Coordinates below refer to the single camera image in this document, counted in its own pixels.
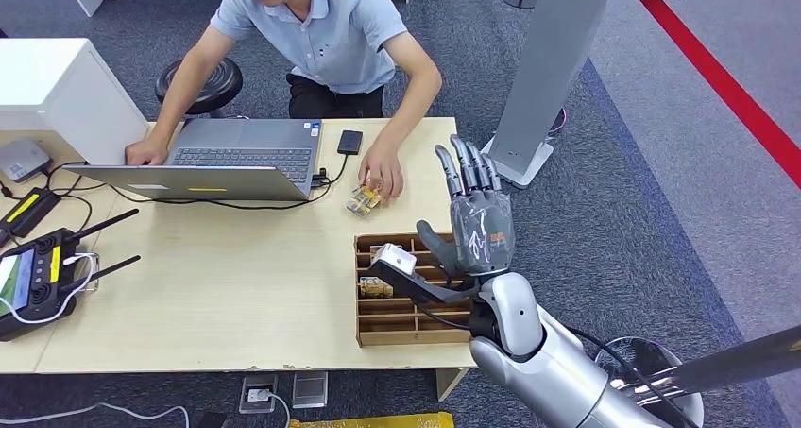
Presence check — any black device with yellow label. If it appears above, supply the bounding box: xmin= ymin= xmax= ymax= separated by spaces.
xmin=0 ymin=187 xmax=62 ymax=246

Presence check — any chrome stanchion pole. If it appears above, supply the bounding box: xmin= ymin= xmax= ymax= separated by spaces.
xmin=609 ymin=324 xmax=801 ymax=402

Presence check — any gold hotel lettered card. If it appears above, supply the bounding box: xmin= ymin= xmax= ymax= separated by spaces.
xmin=358 ymin=276 xmax=396 ymax=300

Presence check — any white box cabinet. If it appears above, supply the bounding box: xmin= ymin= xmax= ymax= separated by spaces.
xmin=0 ymin=37 xmax=151 ymax=166

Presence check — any short black drive cable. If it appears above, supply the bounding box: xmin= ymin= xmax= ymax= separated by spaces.
xmin=311 ymin=153 xmax=349 ymax=189

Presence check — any person's right hand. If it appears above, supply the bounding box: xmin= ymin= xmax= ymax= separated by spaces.
xmin=125 ymin=135 xmax=171 ymax=166

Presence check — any person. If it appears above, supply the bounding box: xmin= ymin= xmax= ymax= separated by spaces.
xmin=125 ymin=0 xmax=444 ymax=202

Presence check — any black round stool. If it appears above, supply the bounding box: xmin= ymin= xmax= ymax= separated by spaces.
xmin=155 ymin=56 xmax=245 ymax=118

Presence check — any person's left hand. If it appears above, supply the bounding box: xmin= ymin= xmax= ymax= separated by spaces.
xmin=357 ymin=140 xmax=405 ymax=202

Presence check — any grey kiosk stand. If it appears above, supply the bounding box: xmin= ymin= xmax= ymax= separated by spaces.
xmin=475 ymin=0 xmax=621 ymax=190

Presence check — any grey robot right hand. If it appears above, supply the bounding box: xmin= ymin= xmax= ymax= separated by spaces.
xmin=416 ymin=134 xmax=517 ymax=280

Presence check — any black remote controller with antennas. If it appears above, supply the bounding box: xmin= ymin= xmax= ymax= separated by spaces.
xmin=0 ymin=207 xmax=143 ymax=343

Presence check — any white socket plug cable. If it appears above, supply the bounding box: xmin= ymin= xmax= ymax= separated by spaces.
xmin=249 ymin=390 xmax=292 ymax=428

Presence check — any long black laptop cable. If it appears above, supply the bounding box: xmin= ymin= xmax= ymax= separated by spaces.
xmin=109 ymin=180 xmax=332 ymax=213

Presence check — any red barrier belt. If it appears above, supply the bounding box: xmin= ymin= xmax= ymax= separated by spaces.
xmin=619 ymin=0 xmax=801 ymax=190

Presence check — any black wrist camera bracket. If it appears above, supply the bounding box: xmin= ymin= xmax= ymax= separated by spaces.
xmin=367 ymin=261 xmax=483 ymax=306

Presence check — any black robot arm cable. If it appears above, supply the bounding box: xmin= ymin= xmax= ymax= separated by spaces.
xmin=563 ymin=324 xmax=702 ymax=428

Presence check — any wooden card organizer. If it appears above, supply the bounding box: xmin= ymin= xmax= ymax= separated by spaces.
xmin=353 ymin=232 xmax=473 ymax=349

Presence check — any floor power socket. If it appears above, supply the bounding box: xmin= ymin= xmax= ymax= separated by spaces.
xmin=238 ymin=373 xmax=279 ymax=415

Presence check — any small grey router box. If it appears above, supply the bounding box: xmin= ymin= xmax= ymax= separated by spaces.
xmin=0 ymin=138 xmax=53 ymax=184

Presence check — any white floor cable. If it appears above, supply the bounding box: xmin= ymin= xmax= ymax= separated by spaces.
xmin=0 ymin=402 xmax=191 ymax=428

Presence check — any grey floor cover plate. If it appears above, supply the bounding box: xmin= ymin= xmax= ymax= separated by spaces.
xmin=291 ymin=370 xmax=329 ymax=410

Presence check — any white controller cable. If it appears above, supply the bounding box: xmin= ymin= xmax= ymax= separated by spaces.
xmin=0 ymin=252 xmax=101 ymax=325

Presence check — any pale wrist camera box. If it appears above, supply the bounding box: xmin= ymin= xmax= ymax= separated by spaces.
xmin=370 ymin=243 xmax=418 ymax=278

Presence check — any grey open laptop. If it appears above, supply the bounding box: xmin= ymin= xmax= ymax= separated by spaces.
xmin=62 ymin=118 xmax=324 ymax=202

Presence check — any chrome stanchion base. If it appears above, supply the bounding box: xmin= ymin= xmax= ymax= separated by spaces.
xmin=594 ymin=335 xmax=706 ymax=428

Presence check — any yellow floor strip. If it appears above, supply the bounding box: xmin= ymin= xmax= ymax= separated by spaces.
xmin=288 ymin=411 xmax=455 ymax=428

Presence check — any black external drive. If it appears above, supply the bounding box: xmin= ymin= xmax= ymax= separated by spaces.
xmin=336 ymin=129 xmax=365 ymax=157

